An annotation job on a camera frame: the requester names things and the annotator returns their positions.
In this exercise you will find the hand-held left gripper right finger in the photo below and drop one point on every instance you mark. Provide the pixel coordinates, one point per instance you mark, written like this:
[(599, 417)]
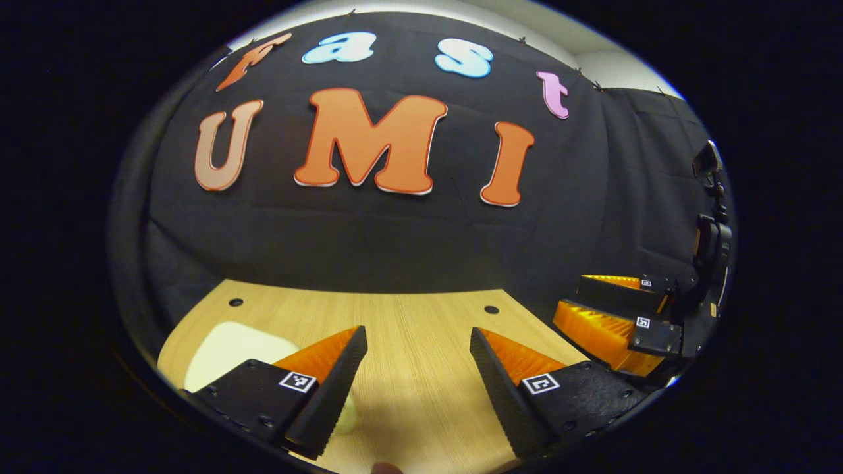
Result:
[(500, 395)]

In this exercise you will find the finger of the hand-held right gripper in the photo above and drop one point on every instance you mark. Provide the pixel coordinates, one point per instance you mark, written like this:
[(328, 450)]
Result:
[(619, 296), (655, 339)]

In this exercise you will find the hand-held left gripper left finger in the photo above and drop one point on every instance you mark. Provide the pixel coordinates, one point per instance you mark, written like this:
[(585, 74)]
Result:
[(336, 388)]

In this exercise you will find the pale yellow suitcase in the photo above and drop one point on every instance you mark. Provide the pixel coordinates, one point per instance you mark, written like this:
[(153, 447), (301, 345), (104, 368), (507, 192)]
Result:
[(230, 355)]

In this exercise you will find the black backdrop cloth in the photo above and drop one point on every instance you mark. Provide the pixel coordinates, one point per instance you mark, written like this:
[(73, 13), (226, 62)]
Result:
[(395, 243)]

